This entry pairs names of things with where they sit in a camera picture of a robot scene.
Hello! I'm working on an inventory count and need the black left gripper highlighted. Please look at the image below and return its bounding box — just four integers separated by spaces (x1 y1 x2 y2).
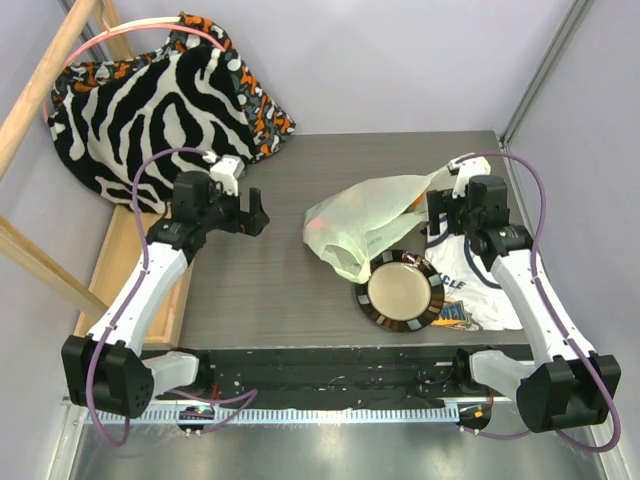
198 179 269 237

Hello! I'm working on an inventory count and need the translucent yellow-green plastic bag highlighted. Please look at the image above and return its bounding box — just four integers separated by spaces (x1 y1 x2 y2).
302 166 451 284

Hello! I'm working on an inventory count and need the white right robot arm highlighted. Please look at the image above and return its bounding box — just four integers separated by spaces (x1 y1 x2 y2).
426 175 621 433

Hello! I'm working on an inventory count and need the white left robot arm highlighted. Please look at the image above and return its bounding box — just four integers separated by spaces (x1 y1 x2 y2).
61 172 270 418

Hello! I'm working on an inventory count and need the brown patterned ceramic plate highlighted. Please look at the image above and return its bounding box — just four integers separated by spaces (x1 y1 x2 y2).
354 249 445 333

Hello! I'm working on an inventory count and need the orange grey patterned fabric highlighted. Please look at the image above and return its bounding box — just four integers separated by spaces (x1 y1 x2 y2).
50 12 296 163

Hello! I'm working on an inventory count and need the white printed t-shirt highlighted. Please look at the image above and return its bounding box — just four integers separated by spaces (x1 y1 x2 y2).
425 219 522 332

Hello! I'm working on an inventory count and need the zebra pattern blanket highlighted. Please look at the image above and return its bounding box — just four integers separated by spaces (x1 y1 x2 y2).
48 46 256 212

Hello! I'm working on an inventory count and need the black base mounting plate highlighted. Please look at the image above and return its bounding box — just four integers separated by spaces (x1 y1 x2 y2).
185 345 493 410

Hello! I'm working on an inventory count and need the pink hoop tube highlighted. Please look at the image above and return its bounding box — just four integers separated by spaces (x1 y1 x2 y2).
42 14 229 126

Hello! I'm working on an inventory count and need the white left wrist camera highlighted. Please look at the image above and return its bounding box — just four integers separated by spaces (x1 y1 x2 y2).
209 155 245 196

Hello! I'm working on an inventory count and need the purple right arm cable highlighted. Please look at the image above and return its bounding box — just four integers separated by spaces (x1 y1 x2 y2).
452 152 622 454

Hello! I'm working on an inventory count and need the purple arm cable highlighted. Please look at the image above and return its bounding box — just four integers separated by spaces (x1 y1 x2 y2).
452 152 622 454
85 147 259 447

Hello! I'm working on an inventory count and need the wooden frame rack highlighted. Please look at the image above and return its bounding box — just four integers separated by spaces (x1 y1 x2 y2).
1 1 192 348

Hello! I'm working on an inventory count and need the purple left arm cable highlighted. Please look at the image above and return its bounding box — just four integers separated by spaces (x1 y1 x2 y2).
85 147 259 447

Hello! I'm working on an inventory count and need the aluminium slotted rail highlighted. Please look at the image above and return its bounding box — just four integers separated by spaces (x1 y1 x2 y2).
82 403 461 426

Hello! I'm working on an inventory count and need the aluminium corner post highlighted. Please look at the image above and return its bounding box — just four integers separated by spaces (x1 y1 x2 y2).
499 0 596 149

